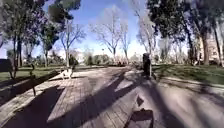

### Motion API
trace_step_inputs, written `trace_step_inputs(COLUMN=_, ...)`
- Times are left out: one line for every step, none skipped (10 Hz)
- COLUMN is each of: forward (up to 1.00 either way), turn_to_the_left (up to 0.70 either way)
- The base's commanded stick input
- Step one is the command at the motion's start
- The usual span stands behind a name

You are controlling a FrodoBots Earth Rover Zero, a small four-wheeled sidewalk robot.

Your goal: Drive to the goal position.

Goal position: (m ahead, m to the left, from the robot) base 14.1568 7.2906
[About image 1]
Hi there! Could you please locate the row of trees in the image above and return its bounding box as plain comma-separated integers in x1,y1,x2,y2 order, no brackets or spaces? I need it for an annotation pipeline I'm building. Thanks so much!
0,0,224,79

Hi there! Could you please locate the grey brick paved path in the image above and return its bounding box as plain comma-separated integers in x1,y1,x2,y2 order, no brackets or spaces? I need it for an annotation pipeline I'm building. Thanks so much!
0,65,158,128

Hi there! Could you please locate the person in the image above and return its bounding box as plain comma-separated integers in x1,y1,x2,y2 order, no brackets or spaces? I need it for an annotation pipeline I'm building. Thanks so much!
68,54,79,71

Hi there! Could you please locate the pale bench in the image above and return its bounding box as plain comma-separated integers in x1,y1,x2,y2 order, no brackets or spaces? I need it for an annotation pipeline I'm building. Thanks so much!
59,67,75,80

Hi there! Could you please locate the thin young tree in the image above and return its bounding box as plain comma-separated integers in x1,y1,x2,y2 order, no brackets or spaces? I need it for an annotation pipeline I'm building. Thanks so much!
28,62,37,97

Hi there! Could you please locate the pale dirt strip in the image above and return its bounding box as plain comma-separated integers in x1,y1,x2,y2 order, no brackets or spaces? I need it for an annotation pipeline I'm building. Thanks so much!
128,68,224,128

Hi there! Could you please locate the green grass lawn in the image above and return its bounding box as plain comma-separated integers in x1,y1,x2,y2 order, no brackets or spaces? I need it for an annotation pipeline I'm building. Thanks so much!
151,63,224,86

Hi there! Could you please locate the grass lawn with shadows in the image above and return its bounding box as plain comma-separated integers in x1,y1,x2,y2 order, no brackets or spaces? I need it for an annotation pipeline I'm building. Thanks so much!
0,65,79,84

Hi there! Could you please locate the orange brick building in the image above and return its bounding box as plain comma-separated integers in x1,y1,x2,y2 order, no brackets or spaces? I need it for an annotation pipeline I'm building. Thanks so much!
198,31,224,66

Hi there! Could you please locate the dark low building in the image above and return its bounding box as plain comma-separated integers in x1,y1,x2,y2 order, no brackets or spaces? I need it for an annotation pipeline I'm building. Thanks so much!
0,58,13,73

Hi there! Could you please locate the dark litter bin on post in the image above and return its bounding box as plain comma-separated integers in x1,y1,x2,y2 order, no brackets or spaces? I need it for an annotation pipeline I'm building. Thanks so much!
142,52,153,78

